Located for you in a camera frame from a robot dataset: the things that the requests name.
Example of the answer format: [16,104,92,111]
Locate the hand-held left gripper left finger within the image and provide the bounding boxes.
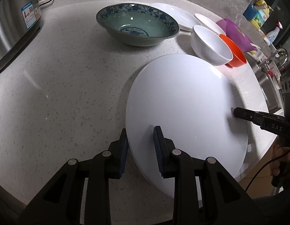
[18,128,130,225]

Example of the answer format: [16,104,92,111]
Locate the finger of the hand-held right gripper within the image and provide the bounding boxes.
[233,107,263,128]

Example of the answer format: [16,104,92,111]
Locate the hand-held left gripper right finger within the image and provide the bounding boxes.
[153,126,260,225]

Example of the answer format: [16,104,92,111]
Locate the large white plate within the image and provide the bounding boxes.
[125,54,249,198]

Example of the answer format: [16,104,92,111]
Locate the orange bowl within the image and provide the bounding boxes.
[219,34,247,68]

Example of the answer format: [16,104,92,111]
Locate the person's right hand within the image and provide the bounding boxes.
[269,143,290,177]

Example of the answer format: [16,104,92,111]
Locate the stainless steel sink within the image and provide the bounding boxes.
[247,54,284,113]

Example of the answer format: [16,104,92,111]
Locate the chrome faucet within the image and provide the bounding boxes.
[260,47,288,68]

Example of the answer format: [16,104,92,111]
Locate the white spoon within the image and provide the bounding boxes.
[249,43,261,55]

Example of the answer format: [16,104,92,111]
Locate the white bowl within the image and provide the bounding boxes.
[190,25,234,66]

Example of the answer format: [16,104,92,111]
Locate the purple bowl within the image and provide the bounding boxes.
[216,17,256,52]

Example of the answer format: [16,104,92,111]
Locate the white spray bottle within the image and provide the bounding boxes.
[263,21,283,45]

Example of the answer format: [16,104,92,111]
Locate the small white plate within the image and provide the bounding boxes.
[194,13,227,36]

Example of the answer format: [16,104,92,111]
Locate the blue and yellow containers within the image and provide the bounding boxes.
[252,0,273,30]

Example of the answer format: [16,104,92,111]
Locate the blue cup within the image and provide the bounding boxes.
[243,0,259,20]

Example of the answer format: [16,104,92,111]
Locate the white oval plate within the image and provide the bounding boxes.
[150,3,202,31]

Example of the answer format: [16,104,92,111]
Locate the blue patterned green bowl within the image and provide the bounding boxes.
[96,4,180,47]

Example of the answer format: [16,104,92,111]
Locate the stainless steel rice cooker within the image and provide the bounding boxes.
[0,0,43,75]

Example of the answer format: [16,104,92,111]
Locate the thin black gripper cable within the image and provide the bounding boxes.
[245,146,290,191]

